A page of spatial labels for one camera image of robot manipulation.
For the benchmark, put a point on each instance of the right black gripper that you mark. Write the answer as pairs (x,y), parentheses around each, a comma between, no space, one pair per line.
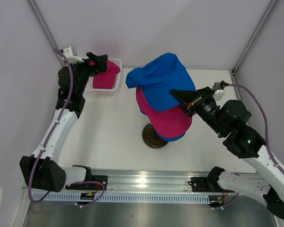
(185,98)

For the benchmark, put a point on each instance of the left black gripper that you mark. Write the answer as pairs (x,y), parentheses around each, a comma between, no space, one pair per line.
(100,64)

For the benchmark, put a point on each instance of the pink baseball cap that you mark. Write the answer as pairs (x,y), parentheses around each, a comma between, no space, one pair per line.
(169,123)

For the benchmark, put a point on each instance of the blue baseball cap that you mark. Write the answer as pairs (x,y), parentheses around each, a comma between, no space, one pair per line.
(170,139)

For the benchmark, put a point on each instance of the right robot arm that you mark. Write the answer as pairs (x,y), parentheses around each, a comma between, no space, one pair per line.
(229,122)

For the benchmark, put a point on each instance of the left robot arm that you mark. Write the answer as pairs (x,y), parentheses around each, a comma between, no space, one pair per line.
(41,170)

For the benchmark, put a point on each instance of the white plastic basket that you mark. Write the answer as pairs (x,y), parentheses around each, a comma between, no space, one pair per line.
(112,91)

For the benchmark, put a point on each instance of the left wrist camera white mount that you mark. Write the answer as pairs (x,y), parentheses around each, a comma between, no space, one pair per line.
(70,54)

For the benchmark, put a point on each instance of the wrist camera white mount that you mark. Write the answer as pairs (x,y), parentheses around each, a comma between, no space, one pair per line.
(218,89)
(70,54)

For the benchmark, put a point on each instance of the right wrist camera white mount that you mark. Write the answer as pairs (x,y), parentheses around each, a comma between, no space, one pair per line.
(218,89)

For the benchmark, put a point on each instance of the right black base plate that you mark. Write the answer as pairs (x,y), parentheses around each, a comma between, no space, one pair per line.
(200,184)

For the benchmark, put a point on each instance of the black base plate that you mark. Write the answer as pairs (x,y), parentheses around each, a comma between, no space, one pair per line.
(200,184)
(91,182)

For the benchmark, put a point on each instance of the white slotted cable duct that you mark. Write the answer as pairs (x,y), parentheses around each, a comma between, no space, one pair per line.
(128,197)

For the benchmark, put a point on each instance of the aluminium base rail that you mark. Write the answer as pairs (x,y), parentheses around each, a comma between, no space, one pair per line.
(120,180)

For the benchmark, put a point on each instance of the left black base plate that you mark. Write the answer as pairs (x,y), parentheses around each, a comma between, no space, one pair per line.
(91,182)

